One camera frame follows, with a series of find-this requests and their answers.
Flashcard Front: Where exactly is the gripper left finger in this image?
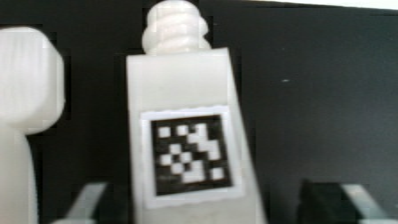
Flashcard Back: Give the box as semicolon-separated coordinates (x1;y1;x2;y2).
50;182;117;224

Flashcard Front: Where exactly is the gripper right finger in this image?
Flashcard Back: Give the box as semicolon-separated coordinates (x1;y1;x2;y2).
295;179;398;224

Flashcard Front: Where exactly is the white chair leg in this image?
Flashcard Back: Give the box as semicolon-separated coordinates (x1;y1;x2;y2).
126;0;266;224

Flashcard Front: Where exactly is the white chair back frame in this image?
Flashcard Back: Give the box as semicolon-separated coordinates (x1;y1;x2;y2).
0;27;66;224

